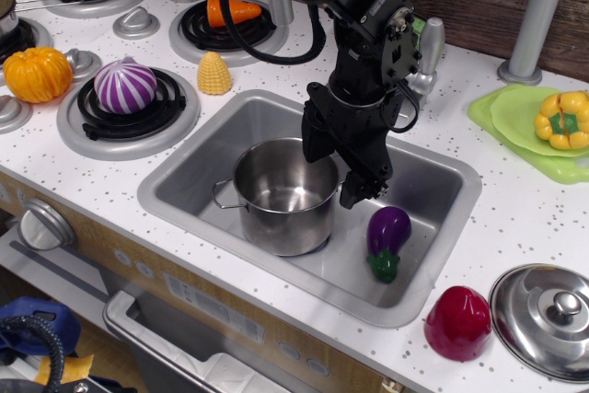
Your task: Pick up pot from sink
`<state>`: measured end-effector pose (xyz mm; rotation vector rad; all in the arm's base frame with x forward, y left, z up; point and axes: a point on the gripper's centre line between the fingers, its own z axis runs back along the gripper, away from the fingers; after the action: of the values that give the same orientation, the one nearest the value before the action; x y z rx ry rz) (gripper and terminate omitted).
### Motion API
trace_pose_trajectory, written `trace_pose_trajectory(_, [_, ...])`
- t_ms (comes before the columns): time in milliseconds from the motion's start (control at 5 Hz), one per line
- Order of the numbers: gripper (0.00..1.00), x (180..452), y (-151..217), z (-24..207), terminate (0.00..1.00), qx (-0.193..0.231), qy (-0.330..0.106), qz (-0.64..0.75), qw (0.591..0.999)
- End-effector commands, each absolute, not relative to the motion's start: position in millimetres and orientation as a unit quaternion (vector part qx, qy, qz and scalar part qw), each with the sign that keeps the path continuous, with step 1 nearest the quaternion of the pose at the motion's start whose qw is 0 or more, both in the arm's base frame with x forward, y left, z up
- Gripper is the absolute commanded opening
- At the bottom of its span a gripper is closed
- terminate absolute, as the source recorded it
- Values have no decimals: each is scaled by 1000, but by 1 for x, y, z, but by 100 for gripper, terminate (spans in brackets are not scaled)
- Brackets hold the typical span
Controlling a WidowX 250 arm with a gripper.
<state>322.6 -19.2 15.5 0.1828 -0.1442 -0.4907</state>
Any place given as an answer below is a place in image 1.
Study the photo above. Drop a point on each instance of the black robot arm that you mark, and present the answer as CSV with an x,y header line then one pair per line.
x,y
376,47

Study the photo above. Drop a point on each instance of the grey oven door handle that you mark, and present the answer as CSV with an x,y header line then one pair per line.
x,y
167,368

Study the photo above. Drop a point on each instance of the silver oven dial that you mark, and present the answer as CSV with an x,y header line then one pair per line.
x,y
42,228

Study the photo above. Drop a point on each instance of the grey toy sink basin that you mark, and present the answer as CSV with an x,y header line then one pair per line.
x,y
437,192

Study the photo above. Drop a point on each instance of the black front burner coil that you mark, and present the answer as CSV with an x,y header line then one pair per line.
x,y
170,104

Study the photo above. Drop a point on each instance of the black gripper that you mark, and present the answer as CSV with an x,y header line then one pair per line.
x,y
358,134

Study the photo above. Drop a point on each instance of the grey stove knob left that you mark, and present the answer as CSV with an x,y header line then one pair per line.
x,y
84,64

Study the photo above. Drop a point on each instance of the black middle burner coil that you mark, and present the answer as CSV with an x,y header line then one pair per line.
x,y
196,29

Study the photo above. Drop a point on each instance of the purple toy eggplant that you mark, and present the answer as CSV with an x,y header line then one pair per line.
x,y
388,230

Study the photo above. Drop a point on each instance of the stainless steel pot lid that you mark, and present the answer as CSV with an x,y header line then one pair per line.
x,y
540,314

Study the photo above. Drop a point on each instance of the grey stove knob middle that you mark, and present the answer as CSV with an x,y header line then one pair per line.
x,y
136,25

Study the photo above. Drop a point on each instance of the yellow toy corn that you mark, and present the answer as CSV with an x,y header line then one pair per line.
x,y
213,77

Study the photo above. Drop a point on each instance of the silver faucet handle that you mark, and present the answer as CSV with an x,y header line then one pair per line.
x,y
431,45

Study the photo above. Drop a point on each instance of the grey faucet post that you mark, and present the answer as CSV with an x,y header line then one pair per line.
x,y
522,68

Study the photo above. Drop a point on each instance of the orange toy pumpkin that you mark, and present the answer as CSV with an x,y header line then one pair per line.
x,y
38,74

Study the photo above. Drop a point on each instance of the red toy pepper half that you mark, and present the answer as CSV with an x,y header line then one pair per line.
x,y
459,325

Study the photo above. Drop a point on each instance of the small steel saucepan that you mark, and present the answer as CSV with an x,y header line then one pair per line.
x,y
10,8

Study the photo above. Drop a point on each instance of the grey stove knob front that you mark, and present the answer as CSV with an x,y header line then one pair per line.
x,y
14,113

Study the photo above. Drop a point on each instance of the purple striped toy onion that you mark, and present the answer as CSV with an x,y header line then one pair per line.
x,y
125,87

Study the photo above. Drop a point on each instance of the blue object with cable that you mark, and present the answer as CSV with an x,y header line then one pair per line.
x,y
40,328

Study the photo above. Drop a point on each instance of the light green plate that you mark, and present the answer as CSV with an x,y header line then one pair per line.
x,y
543,120

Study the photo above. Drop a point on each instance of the orange toy carrot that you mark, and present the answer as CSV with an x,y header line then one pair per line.
x,y
240,11

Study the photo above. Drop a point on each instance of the black left burner coil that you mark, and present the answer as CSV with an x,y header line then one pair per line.
x,y
17,40

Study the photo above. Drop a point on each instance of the yellow toy bell pepper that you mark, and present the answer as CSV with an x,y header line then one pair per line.
x,y
562,120

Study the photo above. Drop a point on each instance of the green cutting board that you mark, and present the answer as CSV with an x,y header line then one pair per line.
x,y
552,167

